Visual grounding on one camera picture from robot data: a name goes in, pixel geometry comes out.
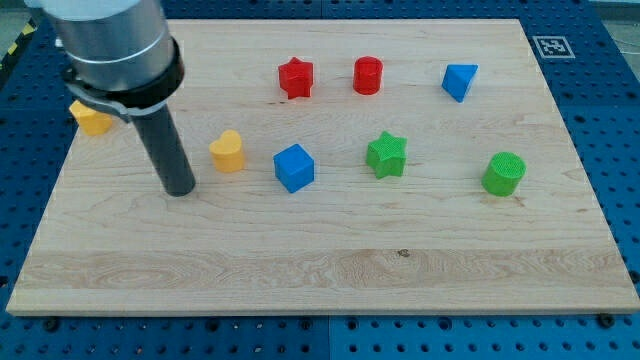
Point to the yellow heart block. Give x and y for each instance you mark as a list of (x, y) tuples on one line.
[(227, 152)]

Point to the black pusher rod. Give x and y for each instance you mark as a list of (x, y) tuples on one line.
[(163, 145)]

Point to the yellow block behind arm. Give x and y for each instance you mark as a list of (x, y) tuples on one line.
[(90, 121)]

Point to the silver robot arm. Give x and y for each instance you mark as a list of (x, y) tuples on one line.
[(114, 45)]

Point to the blue cube block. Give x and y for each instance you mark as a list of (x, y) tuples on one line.
[(294, 168)]

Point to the wooden board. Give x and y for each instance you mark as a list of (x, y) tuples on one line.
[(431, 242)]

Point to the green star block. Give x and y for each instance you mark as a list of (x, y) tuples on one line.
[(387, 155)]

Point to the red star block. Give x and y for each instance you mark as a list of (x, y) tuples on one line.
[(296, 78)]

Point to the red cylinder block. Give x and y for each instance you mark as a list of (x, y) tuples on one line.
[(367, 76)]

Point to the blue triangle block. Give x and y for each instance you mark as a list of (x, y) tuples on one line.
[(458, 79)]

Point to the green cylinder block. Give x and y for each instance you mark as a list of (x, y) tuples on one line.
[(504, 172)]

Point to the white fiducial marker tag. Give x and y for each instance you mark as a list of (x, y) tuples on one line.
[(553, 47)]

